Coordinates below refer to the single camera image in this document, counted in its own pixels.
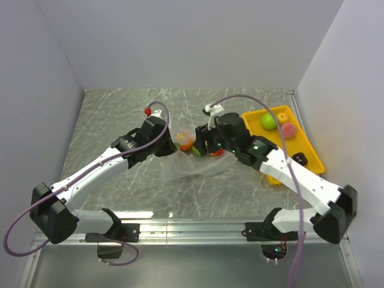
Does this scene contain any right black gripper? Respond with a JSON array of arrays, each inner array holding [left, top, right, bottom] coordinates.
[[193, 121, 238, 156]]

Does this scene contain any red fruit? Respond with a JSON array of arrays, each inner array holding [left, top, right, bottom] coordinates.
[[210, 149, 224, 157]]

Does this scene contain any clear plastic bag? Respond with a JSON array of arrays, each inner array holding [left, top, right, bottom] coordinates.
[[162, 128, 236, 181]]

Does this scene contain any dark purple fruit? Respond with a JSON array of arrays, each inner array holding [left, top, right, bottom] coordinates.
[[292, 152, 308, 166]]

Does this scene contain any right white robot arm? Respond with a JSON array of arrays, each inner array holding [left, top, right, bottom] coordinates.
[[194, 113, 358, 244]]

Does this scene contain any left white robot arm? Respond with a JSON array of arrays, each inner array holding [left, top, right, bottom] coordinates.
[[29, 116, 176, 244]]

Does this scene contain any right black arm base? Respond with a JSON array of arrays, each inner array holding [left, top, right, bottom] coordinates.
[[241, 222, 298, 263]]

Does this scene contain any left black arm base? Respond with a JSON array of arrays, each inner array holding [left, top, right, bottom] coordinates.
[[85, 223, 140, 266]]

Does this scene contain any orange fruit in bag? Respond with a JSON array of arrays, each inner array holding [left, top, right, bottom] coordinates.
[[179, 142, 194, 152]]

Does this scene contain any small orange fruit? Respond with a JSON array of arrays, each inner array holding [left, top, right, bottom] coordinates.
[[277, 112, 289, 125]]

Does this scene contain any green apple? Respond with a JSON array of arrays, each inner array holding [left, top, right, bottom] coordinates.
[[260, 113, 277, 130]]

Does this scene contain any pink peach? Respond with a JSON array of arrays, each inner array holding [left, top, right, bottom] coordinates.
[[281, 122, 297, 140]]

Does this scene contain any yellow plastic tray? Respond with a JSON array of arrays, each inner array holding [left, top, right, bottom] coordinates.
[[242, 106, 325, 175]]

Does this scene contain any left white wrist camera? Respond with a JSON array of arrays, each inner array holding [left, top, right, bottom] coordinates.
[[144, 108, 164, 120]]

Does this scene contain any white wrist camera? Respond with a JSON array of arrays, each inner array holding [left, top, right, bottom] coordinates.
[[203, 104, 224, 130], [144, 108, 164, 120]]

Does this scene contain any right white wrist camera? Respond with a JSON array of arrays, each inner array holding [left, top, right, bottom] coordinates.
[[203, 104, 224, 130]]

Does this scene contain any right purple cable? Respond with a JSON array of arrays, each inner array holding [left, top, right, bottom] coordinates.
[[209, 94, 307, 288]]

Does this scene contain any aluminium rail frame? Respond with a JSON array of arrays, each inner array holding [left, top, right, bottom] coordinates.
[[17, 89, 365, 288]]

